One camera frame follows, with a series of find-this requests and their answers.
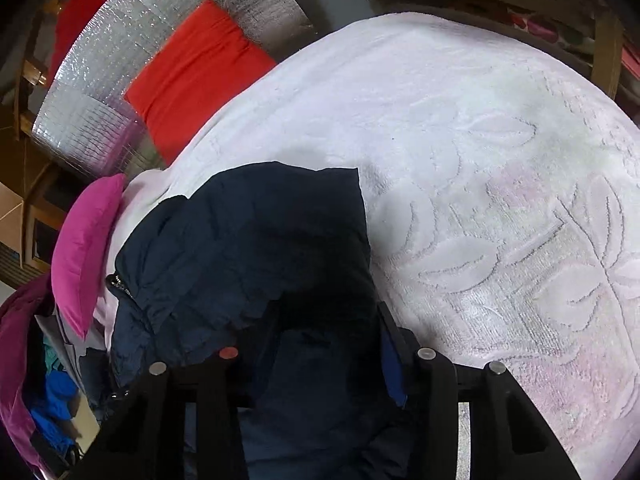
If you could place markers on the grey coat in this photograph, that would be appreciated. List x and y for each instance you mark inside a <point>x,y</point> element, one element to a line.
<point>67,345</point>

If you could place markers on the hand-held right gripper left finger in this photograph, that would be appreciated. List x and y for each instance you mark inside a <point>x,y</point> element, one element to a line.
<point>215,400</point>

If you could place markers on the wooden cabinet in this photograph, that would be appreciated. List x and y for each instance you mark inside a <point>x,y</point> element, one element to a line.
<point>40,195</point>

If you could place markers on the magenta velvet cloth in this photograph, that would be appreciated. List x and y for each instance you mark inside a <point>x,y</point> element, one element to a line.
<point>15,335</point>

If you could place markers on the white embossed blanket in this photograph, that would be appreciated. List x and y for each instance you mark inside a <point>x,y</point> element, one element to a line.
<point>450,160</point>

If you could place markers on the pink pillow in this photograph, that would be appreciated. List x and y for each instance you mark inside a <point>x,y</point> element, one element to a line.
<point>82,250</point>

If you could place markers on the red cloth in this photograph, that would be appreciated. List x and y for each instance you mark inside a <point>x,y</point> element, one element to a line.
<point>85,10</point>

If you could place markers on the bright blue jacket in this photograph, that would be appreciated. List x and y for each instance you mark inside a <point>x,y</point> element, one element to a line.
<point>52,400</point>

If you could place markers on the red pillow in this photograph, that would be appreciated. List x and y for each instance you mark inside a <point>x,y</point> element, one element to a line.
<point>195,80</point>

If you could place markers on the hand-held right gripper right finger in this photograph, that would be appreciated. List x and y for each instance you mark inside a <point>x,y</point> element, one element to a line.
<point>392,367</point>

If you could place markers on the silver foil insulation sheet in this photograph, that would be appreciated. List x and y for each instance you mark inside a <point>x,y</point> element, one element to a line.
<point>100,90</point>

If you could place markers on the teal garment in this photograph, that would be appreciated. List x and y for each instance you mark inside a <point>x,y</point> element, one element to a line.
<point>48,355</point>

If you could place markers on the navy puffer jacket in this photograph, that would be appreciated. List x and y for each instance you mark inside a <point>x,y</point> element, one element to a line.
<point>250,240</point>

